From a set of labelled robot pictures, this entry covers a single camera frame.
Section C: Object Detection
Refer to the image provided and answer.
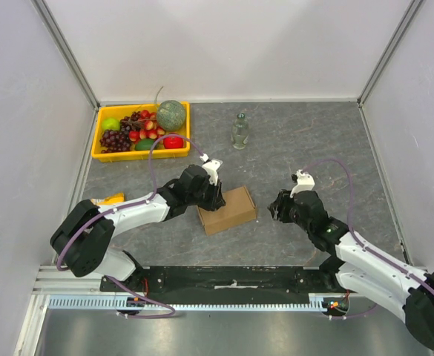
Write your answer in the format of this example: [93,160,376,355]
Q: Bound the green avocado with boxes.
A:
[134,139,155,151]

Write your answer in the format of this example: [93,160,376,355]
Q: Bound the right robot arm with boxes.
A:
[268,190,434,351]

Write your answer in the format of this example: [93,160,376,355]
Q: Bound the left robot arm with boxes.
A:
[50,159,226,291]

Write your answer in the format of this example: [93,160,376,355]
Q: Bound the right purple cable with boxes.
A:
[301,158,434,320]

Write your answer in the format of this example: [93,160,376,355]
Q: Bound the yellow snack packet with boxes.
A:
[91,192,125,205]

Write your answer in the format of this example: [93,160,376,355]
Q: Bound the yellow plastic bin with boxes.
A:
[91,102,191,162]

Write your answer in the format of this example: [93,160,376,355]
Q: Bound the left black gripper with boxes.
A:
[188,176,226,212]

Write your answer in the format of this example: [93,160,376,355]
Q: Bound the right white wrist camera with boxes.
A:
[290,170,315,198]

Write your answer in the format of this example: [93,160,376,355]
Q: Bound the dark purple grape bunch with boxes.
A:
[99,130,131,154]

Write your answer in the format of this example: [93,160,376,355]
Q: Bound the grey slotted cable duct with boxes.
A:
[47,294,331,311]

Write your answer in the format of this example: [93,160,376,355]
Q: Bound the green netted melon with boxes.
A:
[157,100,186,131]

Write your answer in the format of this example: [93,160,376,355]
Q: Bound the red tomato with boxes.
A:
[162,134,185,150]

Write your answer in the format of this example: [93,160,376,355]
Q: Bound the green apple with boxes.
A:
[101,117,121,131]

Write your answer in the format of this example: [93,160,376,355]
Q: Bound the red cherry bunch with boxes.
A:
[120,110,166,143]

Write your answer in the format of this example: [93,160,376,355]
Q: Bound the clear glass bottle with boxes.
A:
[231,113,249,150]

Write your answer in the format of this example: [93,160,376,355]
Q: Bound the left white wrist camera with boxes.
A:
[202,159,223,185]

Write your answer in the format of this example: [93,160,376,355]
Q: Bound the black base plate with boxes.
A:
[99,265,364,302]

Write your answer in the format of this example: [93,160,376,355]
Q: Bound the brown cardboard box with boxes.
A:
[197,186,257,236]

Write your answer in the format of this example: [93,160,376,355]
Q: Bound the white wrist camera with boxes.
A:
[290,170,315,198]
[202,159,223,185]

